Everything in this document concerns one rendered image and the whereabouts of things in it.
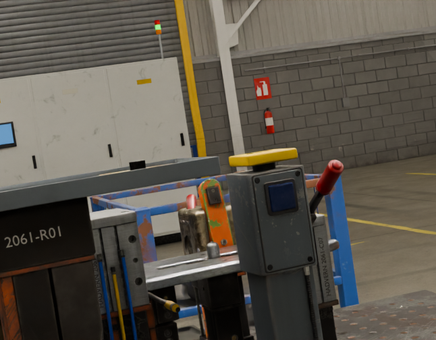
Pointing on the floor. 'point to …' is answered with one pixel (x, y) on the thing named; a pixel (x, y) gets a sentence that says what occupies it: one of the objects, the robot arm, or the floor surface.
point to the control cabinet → (93, 128)
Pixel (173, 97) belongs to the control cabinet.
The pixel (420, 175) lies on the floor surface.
